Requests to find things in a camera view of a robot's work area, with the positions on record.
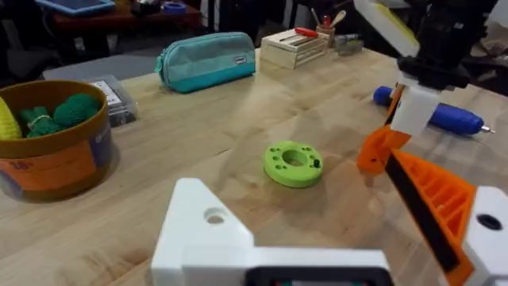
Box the blue tape roll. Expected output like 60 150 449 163
163 1 188 16

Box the clear plastic box with label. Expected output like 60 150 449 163
84 74 140 129

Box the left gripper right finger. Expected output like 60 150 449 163
383 149 508 286

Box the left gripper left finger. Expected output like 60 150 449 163
150 177 255 286

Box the blue electric screwdriver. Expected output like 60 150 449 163
372 85 497 137

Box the small clear container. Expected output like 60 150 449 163
333 33 364 57

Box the pale wooden crate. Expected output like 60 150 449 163
259 28 332 71

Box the cup with utensils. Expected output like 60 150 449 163
310 6 348 48

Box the blue tray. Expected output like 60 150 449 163
34 0 117 17

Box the dark red side table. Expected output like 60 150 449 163
50 2 202 34

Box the red-handled tool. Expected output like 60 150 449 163
294 26 320 40

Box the pale flat wrist plate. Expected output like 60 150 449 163
352 0 421 58

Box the teal zip bag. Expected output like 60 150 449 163
154 31 257 95

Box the green disc with holes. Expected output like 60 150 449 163
262 140 325 189

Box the brown tub with toys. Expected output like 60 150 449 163
0 79 114 203

